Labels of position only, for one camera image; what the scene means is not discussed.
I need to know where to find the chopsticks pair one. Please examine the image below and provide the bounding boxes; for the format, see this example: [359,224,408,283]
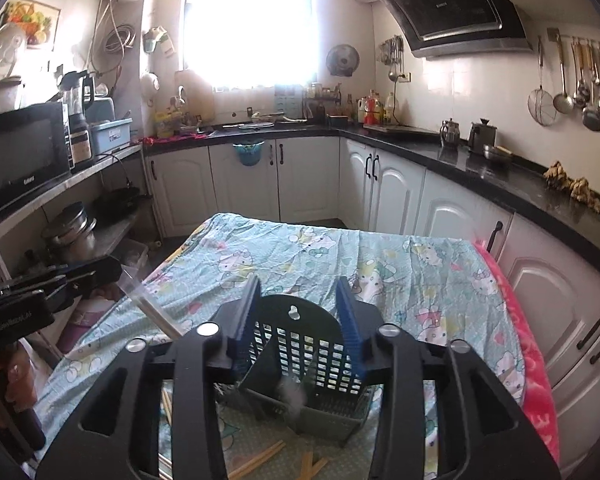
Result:
[118,269,185,340]

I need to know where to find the chopsticks pair two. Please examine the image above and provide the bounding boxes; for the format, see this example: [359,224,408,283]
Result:
[227,440,286,480]

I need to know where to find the chopsticks pair three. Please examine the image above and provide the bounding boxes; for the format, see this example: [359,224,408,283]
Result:
[298,452,329,480]

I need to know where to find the dark green utensil basket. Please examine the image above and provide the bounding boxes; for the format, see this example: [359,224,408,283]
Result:
[216,295,374,445]

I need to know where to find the chopsticks pair four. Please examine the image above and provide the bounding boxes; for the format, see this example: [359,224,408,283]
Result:
[161,389,173,425]

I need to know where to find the person left hand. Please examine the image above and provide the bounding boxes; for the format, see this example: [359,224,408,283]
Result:
[0,339,39,430]

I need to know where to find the pink fleece blanket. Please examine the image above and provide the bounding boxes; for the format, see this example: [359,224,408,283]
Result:
[472,242,559,463]

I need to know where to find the stacked steel pots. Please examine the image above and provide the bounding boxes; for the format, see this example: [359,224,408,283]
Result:
[41,202,97,263]

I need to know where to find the white lower cabinets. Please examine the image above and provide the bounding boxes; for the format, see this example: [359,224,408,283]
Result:
[145,136,600,474]

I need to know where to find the hello kitty teal tablecloth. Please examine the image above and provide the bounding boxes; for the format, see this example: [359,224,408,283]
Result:
[35,214,527,479]

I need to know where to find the black microwave oven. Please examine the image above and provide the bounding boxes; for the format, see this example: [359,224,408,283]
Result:
[0,102,70,209]

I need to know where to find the blue plastic box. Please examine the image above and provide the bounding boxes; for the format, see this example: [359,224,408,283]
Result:
[90,118,132,156]

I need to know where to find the electric blender jug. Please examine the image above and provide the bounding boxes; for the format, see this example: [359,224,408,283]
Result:
[59,70,94,170]

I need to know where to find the black countertop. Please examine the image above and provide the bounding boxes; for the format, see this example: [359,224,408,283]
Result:
[143,126,600,274]

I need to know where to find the brown cloth on counter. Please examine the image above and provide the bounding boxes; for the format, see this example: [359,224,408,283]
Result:
[543,160,600,215]

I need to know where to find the teal hanging bin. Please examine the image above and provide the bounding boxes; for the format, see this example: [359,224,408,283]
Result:
[233,141,264,167]

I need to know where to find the fruit picture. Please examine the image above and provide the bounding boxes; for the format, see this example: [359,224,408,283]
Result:
[0,0,61,50]

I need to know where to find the dark steel pot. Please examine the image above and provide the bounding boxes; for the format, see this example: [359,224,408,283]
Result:
[468,118,498,155]

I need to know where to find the steel kettle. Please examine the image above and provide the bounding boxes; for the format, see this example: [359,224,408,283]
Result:
[439,118,460,150]

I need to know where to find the red bottle on counter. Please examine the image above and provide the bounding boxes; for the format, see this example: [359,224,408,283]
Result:
[362,90,384,126]

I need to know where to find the steel ladle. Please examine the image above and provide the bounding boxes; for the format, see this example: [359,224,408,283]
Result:
[553,35,574,115]

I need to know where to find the hanging utensil set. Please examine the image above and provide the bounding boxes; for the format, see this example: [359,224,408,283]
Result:
[571,37,600,133]

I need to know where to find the black range hood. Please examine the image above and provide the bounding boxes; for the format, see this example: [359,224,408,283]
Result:
[360,0,531,58]

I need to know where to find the wire mesh strainer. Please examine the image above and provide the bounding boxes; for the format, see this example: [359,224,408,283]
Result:
[527,36,557,127]

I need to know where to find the small wall fan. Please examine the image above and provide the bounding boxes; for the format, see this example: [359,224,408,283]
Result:
[326,44,360,77]

